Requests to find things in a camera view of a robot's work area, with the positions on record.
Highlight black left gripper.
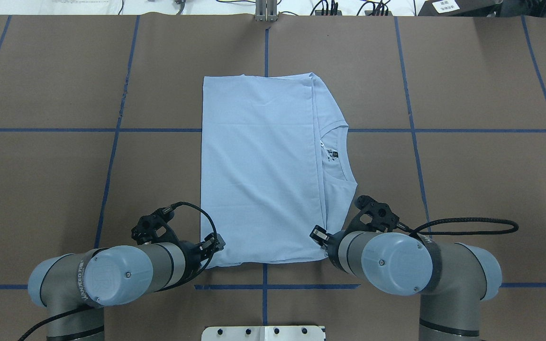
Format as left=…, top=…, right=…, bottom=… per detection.
left=181, top=233, right=226, bottom=280

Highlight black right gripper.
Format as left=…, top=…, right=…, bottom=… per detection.
left=309, top=226, right=347, bottom=273

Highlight light blue t-shirt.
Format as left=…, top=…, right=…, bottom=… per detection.
left=200, top=73, right=357, bottom=268

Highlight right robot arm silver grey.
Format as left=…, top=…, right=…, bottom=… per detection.
left=310, top=226, right=502, bottom=341

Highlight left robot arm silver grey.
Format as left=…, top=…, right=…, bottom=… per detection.
left=21, top=233, right=225, bottom=341

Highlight white shirt hang tag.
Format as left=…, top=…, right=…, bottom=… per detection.
left=320, top=140, right=339, bottom=160

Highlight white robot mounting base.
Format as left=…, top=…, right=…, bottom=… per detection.
left=201, top=325, right=327, bottom=341

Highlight blue tape grid lines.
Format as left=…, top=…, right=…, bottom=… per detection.
left=0, top=13, right=546, bottom=341

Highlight black camera cable left arm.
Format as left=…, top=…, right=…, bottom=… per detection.
left=17, top=202, right=219, bottom=341

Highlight black camera cable arm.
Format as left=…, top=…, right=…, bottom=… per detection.
left=17, top=202, right=219, bottom=341
left=396, top=217, right=519, bottom=237

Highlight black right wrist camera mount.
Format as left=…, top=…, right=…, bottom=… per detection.
left=346, top=196, right=400, bottom=233

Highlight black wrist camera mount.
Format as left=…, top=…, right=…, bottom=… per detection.
left=346, top=196, right=400, bottom=233
left=131, top=206, right=180, bottom=245

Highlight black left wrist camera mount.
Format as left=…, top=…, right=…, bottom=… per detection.
left=131, top=206, right=180, bottom=245

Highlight black camera cable right arm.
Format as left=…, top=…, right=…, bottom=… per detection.
left=396, top=217, right=519, bottom=237

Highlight aluminium frame post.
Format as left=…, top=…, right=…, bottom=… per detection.
left=254, top=0, right=279, bottom=22

